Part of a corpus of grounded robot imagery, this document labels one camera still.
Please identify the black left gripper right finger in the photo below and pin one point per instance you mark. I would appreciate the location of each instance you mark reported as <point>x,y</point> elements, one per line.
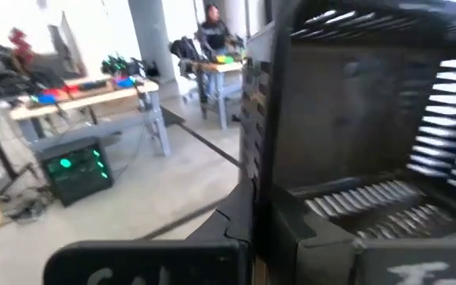
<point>331,261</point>

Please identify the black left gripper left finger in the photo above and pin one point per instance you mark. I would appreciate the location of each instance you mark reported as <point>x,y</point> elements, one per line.
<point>153,261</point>

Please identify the black plastic slotted basket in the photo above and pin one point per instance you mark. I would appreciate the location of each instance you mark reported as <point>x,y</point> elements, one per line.
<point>350,111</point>

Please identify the computer tower green lights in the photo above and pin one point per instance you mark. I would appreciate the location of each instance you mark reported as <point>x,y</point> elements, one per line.
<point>77,182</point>

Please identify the wooden top workbench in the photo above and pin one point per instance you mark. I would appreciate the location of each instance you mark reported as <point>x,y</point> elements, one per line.
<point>85,101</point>
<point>228,67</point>

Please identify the blue plastic item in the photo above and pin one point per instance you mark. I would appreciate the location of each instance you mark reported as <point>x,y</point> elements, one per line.
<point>124,82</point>

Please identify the red plastic item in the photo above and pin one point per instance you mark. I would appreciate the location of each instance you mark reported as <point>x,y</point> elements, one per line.
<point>59,94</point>

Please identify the green black robot devices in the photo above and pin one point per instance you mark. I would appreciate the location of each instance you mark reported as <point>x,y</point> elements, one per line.
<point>121,67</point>

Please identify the black bag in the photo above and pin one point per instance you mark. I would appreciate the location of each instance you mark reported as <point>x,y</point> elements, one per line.
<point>184,51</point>

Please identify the grey building column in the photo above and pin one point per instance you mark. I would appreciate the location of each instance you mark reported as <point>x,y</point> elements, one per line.
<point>153,39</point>

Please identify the person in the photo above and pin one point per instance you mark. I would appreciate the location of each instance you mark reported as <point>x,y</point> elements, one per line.
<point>214,35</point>

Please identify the black equipment pile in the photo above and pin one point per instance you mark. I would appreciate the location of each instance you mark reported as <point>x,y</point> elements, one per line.
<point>2,75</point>

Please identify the red fabric object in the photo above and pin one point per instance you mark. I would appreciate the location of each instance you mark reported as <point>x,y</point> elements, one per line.
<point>21,43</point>

